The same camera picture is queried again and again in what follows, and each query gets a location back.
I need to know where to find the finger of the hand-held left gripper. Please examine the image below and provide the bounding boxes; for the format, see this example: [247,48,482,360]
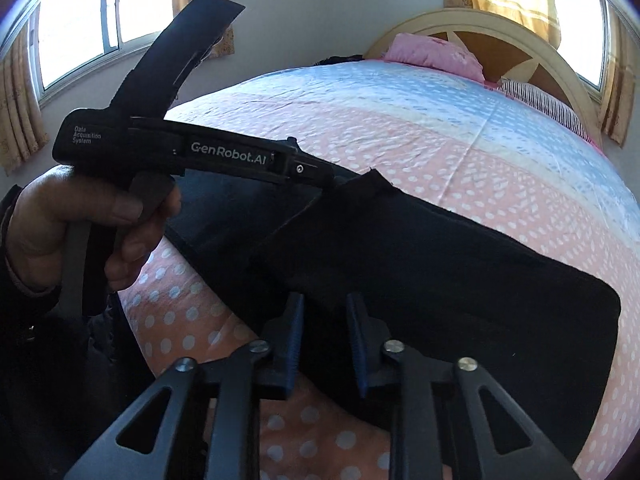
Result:
[272,136,337,189]

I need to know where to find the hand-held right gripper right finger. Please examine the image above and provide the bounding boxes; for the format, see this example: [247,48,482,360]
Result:
[345,291,576,480]

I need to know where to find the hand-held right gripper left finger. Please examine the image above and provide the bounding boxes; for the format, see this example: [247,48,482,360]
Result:
[65,292,306,480]

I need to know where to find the black pants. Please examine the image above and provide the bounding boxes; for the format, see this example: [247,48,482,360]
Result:
[165,167,622,467]

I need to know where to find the person's left forearm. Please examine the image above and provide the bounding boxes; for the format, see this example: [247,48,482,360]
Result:
[0,185,63,322]

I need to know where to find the person's left hand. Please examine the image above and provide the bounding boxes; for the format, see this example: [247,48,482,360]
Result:
[5,164,183,293]

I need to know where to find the dotted pink blue bedsheet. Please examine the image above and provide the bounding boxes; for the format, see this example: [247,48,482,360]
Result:
[117,57,640,480]

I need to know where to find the dark cloth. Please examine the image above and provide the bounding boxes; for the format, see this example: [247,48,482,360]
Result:
[311,53,367,67]

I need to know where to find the white framed window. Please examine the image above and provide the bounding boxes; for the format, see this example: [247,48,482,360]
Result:
[549,0,615,104]
[29,0,176,107]

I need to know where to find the pink pillow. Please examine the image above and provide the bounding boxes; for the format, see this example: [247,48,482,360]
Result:
[382,33,487,84]

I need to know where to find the cream wooden headboard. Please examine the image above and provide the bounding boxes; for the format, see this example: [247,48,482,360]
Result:
[362,8,604,149]

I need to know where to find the striped pillow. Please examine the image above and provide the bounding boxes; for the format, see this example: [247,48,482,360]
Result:
[495,77,592,142]

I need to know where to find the person's dark clothing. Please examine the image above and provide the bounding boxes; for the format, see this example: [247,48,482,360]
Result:
[0,285,157,480]

